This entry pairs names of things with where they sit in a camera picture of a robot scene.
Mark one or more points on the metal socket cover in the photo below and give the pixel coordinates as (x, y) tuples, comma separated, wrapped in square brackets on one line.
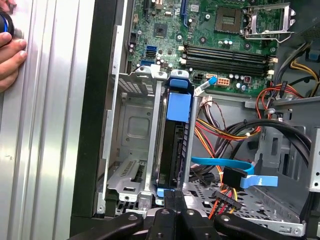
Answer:
[(254, 29)]

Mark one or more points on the metal drive cage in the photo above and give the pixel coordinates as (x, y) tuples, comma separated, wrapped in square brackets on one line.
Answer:
[(277, 160)]

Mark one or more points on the person's bare hand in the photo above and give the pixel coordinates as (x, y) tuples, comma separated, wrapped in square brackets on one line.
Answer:
[(12, 57)]

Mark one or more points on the black open PC case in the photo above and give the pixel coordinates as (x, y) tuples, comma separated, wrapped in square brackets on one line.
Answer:
[(100, 100)]

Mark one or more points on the beige board power socket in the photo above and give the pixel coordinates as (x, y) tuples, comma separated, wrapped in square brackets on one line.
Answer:
[(223, 82)]

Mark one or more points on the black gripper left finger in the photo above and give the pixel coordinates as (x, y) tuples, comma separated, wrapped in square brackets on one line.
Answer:
[(165, 225)]

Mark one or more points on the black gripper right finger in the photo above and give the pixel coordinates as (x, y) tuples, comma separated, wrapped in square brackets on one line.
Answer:
[(195, 225)]

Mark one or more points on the metal disk bay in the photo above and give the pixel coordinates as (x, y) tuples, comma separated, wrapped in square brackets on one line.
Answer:
[(136, 125)]

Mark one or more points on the blue expansion slot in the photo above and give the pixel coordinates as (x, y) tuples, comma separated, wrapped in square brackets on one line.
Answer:
[(184, 12)]

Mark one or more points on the green motherboard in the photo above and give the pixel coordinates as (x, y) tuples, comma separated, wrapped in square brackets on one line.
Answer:
[(172, 30)]

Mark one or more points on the CPU socket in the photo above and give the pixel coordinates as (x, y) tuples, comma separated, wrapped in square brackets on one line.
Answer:
[(228, 19)]

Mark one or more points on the hard disk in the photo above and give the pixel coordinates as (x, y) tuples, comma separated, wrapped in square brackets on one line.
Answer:
[(178, 107)]

